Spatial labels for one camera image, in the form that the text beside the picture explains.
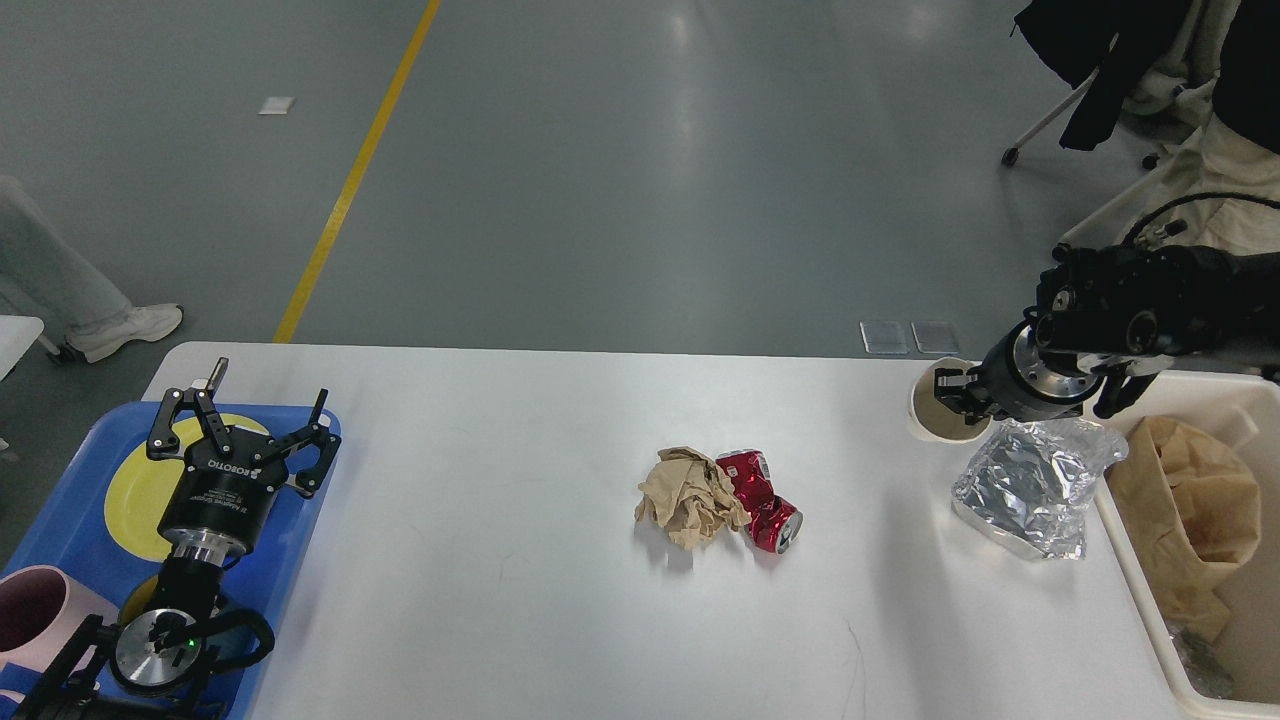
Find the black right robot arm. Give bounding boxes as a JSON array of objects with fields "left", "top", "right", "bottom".
[{"left": 918, "top": 191, "right": 1279, "bottom": 427}]

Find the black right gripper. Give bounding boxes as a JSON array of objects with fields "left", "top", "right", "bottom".
[{"left": 934, "top": 322, "right": 1102, "bottom": 430}]

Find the yellow plastic plate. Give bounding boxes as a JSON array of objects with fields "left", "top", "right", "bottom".
[{"left": 104, "top": 439, "right": 186, "bottom": 562}]

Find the beige plastic bin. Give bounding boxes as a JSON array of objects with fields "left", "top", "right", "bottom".
[{"left": 1096, "top": 370, "right": 1279, "bottom": 719}]

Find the white wheeled chair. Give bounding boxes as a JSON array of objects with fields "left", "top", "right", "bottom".
[{"left": 1001, "top": 0, "right": 1221, "bottom": 263}]

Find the white paper cup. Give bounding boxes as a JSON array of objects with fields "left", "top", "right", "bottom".
[{"left": 908, "top": 357, "right": 992, "bottom": 445}]

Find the passer-by white shoe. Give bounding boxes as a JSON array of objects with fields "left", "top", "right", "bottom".
[{"left": 0, "top": 176, "right": 186, "bottom": 365}]

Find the crushed red soda can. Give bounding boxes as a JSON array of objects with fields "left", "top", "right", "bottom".
[{"left": 716, "top": 448, "right": 804, "bottom": 555}]

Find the crumpled brown paper ball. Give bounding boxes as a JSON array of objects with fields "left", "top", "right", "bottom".
[{"left": 634, "top": 446, "right": 750, "bottom": 552}]

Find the white cart leg with caster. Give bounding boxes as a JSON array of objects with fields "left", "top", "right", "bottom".
[{"left": 1, "top": 290, "right": 83, "bottom": 365}]

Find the clear floor plate right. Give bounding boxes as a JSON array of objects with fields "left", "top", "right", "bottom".
[{"left": 910, "top": 320, "right": 961, "bottom": 357}]

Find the person in beige trousers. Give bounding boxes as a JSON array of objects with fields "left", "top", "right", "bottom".
[{"left": 1153, "top": 1, "right": 1279, "bottom": 256}]

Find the brown paper bag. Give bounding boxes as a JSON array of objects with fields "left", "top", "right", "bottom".
[{"left": 1107, "top": 416, "right": 1262, "bottom": 642}]

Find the small white side table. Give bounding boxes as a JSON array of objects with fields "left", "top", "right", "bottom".
[{"left": 0, "top": 314, "right": 45, "bottom": 380}]

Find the clear floor plate left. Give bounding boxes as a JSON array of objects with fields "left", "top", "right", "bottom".
[{"left": 859, "top": 320, "right": 911, "bottom": 357}]

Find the crushed clear plastic bottle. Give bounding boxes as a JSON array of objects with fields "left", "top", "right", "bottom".
[{"left": 951, "top": 418, "right": 1129, "bottom": 561}]

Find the clear floor plate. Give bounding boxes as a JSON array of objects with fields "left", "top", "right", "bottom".
[
  {"left": 859, "top": 320, "right": 911, "bottom": 357},
  {"left": 910, "top": 320, "right": 961, "bottom": 357}
]

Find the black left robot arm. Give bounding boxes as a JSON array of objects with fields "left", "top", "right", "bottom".
[{"left": 3, "top": 359, "right": 342, "bottom": 719}]

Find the aluminium foil sheet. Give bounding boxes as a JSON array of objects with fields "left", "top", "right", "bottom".
[{"left": 1166, "top": 624, "right": 1235, "bottom": 700}]

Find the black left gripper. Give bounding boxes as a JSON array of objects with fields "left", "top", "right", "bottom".
[{"left": 145, "top": 357, "right": 340, "bottom": 561}]

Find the pink ribbed mug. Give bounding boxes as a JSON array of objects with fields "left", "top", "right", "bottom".
[{"left": 1, "top": 565, "right": 119, "bottom": 719}]

